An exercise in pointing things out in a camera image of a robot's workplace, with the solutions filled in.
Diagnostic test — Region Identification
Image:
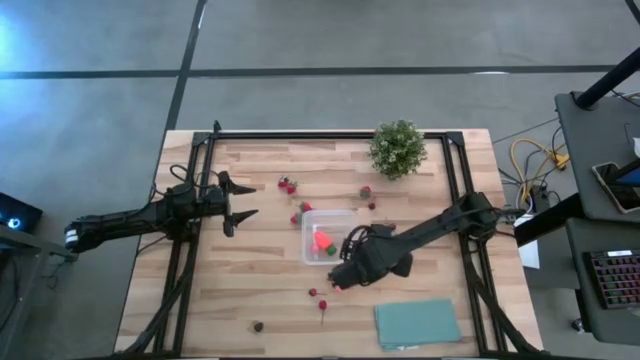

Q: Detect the black power brick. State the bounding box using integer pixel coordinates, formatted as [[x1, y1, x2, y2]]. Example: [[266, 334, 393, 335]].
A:
[[528, 184, 551, 215]]

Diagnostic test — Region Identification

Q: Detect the smartphone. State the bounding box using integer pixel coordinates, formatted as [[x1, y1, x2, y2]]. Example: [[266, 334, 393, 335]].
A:
[[592, 160, 640, 215]]

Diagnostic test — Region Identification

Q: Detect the white paper sheet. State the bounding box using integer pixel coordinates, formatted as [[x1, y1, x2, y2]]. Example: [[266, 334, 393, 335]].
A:
[[514, 213, 542, 270]]

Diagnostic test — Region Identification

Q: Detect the backlit black keyboard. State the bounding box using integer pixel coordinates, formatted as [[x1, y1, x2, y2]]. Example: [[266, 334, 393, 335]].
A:
[[583, 248, 640, 310]]

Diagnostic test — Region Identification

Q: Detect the teal folded cloth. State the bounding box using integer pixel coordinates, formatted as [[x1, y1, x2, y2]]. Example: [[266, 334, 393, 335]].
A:
[[373, 298, 463, 352]]

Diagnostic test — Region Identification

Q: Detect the orange carrot green top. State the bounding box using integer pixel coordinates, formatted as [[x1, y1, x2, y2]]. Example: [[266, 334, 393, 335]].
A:
[[313, 229, 339, 257]]

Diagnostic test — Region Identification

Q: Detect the grey side stand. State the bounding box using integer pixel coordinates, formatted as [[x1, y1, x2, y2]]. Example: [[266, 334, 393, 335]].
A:
[[0, 224, 81, 351]]

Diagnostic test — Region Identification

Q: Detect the yellow cable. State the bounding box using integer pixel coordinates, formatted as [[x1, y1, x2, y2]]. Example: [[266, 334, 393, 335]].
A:
[[508, 138, 571, 201]]

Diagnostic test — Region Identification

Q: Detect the green potted plant black pot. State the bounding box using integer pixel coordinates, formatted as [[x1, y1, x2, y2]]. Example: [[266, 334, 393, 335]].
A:
[[368, 118, 428, 181]]

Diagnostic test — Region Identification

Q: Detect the clear plastic tupperware container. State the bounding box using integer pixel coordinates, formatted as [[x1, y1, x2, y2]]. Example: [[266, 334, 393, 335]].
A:
[[300, 208, 358, 267]]

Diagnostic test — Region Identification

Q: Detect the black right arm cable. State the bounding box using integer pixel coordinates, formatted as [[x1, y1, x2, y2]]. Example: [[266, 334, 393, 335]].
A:
[[340, 224, 376, 264]]

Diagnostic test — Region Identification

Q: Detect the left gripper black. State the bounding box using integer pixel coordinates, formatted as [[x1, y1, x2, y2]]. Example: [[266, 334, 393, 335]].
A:
[[196, 170, 261, 239]]

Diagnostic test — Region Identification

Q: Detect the black aluminium table frame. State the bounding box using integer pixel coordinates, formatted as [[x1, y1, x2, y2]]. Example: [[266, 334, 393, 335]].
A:
[[113, 119, 549, 360]]

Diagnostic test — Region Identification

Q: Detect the black device blue light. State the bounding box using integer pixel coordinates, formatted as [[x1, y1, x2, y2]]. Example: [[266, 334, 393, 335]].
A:
[[0, 192, 45, 235]]

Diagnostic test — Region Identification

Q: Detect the dark grey desk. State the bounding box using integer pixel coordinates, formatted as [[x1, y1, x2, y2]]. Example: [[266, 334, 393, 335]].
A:
[[514, 194, 640, 347]]

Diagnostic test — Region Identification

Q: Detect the thick black pole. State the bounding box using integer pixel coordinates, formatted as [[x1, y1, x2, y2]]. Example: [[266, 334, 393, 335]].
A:
[[573, 47, 640, 110]]

